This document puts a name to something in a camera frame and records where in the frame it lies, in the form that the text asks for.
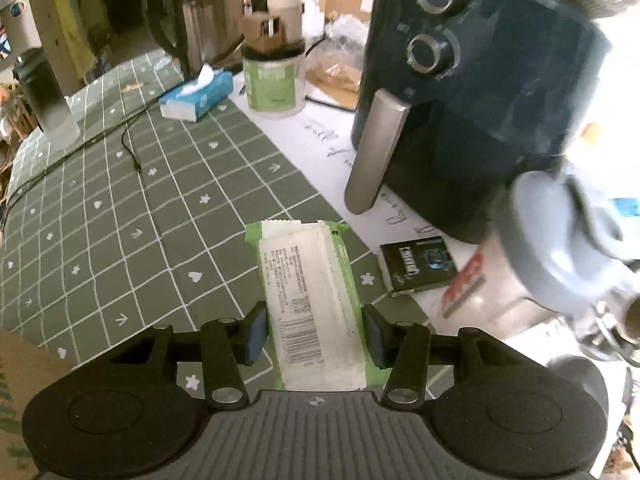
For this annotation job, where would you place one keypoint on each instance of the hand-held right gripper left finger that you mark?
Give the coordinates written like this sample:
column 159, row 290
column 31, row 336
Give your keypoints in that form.
column 256, row 332

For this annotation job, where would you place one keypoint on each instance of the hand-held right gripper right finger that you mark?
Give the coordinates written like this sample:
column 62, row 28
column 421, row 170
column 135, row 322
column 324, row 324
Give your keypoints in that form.
column 376, row 337

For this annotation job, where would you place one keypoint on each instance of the green and white wipes pack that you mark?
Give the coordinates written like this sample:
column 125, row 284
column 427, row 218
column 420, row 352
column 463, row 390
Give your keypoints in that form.
column 305, row 285

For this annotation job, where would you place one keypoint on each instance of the small black box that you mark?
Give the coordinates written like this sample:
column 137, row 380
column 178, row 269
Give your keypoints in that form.
column 417, row 265

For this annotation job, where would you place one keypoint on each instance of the red and white packet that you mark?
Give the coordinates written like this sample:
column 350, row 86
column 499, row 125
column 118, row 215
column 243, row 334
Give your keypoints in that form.
column 462, row 285

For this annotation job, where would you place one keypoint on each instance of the shaker bottle with grey lid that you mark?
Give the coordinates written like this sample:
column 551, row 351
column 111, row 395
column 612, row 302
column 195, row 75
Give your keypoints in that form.
column 545, row 245

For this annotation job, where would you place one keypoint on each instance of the white printed table sheet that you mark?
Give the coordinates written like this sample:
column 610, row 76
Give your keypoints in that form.
column 310, row 140

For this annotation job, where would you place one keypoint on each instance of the brown printed cardboard box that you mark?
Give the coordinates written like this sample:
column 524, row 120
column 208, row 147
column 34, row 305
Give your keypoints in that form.
column 25, row 390

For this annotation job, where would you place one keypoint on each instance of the blue tissue pack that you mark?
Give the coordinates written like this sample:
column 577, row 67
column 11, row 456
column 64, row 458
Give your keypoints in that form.
column 195, row 101

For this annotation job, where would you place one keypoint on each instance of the white and green jar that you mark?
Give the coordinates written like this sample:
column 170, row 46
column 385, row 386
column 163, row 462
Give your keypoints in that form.
column 272, row 85

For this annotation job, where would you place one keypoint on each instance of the dark blue air fryer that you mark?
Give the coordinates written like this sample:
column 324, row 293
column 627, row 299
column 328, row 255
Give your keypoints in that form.
column 475, row 110

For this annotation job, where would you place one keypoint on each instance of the cardboard tube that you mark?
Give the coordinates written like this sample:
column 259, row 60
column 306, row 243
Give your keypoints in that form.
column 631, row 317

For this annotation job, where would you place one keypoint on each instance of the clear bag of bread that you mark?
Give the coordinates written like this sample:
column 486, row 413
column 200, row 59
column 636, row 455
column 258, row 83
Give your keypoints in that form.
column 335, row 60

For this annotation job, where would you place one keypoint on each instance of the grey frosted bottle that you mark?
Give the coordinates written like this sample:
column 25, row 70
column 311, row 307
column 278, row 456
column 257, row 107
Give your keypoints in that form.
column 47, row 105

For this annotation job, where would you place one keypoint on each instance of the steel electric kettle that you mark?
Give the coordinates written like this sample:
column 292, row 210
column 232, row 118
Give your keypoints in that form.
column 205, row 15

